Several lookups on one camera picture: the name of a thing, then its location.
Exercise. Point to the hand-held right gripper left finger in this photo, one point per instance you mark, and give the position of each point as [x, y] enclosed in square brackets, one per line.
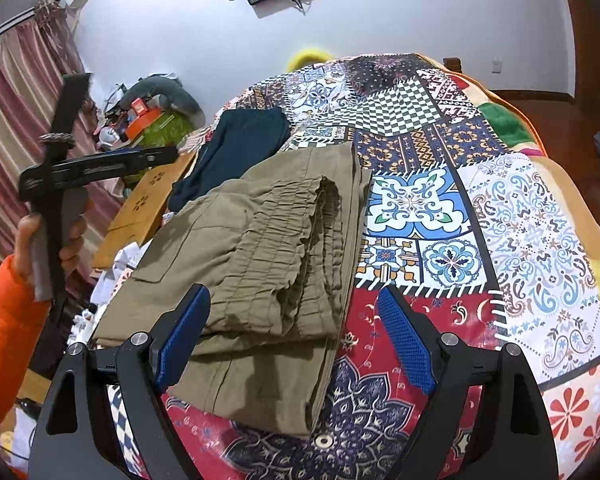
[180, 342]

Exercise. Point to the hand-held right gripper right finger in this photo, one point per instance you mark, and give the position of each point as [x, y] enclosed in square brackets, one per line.
[405, 342]

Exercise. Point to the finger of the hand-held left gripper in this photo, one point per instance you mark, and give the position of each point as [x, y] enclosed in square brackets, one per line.
[140, 157]

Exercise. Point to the olive green pants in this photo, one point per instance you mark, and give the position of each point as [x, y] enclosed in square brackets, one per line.
[240, 240]

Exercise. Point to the person's left forearm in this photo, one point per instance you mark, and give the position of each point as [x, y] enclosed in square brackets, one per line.
[5, 335]

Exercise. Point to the dark navy pants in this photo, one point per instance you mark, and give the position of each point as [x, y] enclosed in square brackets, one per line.
[240, 145]

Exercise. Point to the person's left hand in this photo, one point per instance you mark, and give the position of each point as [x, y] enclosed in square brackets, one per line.
[26, 232]

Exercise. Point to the orange box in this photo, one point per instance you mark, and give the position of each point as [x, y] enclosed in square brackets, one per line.
[142, 125]

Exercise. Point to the green patterned bag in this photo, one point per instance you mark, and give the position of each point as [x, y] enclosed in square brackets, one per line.
[167, 130]

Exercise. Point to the wooden lap desk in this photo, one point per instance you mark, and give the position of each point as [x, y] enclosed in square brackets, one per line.
[140, 205]

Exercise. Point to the beige striped cloth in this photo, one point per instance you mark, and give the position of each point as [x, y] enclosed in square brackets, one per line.
[192, 142]

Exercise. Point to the red striped curtain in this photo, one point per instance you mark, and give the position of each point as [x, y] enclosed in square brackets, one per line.
[10, 110]

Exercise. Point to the colourful patchwork blanket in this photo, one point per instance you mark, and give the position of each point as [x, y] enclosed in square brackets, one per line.
[480, 210]

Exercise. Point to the yellow arched cushion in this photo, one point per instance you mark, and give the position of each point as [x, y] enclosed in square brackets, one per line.
[305, 55]

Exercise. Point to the green fleece blanket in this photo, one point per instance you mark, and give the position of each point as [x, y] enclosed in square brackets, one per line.
[505, 122]

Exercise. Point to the white curtain rail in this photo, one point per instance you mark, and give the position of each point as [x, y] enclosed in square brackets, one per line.
[10, 27]

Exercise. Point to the wooden bed post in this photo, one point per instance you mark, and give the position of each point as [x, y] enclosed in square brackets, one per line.
[452, 64]

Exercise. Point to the white wall socket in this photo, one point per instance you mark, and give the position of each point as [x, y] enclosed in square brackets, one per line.
[498, 66]

